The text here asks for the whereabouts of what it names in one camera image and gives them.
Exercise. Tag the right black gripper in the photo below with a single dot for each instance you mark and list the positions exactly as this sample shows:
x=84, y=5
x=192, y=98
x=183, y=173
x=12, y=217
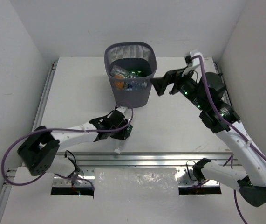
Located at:
x=174, y=75

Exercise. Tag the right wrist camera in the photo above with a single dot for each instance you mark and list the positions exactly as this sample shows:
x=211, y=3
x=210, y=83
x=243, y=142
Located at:
x=191, y=61

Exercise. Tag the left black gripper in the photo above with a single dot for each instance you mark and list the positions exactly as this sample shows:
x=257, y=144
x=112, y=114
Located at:
x=123, y=131

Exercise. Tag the aluminium front rail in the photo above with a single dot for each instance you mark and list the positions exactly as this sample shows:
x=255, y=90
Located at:
x=87, y=161

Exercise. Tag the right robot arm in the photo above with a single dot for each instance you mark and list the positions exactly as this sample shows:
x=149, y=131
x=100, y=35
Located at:
x=250, y=183

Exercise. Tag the green plastic bottle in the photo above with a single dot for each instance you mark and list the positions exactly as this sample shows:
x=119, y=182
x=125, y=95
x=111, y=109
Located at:
x=136, y=73

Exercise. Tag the right aluminium side rail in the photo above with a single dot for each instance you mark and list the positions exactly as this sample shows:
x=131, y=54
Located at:
x=229, y=127

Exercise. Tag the left aluminium side rail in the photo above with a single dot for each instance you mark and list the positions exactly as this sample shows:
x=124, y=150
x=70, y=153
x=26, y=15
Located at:
x=44, y=96

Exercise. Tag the clear bottle white cap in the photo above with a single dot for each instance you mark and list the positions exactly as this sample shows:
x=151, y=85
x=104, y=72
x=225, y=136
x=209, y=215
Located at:
x=120, y=73

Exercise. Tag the orange juice bottle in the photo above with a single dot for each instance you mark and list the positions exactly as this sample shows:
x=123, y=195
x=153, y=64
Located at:
x=119, y=83

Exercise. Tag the clear bottle blue label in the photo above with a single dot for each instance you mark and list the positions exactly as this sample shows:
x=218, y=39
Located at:
x=134, y=85

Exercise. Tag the clear bottle dark green label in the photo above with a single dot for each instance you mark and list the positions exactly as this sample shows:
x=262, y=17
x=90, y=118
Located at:
x=119, y=144

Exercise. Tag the aluminium side rail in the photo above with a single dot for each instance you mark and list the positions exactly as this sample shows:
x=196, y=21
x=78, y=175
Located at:
x=44, y=96
x=229, y=127

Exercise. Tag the grey mesh waste bin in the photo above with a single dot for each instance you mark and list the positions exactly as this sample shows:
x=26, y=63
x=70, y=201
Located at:
x=131, y=56

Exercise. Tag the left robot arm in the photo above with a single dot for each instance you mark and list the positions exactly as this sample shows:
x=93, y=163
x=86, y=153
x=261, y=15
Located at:
x=72, y=135

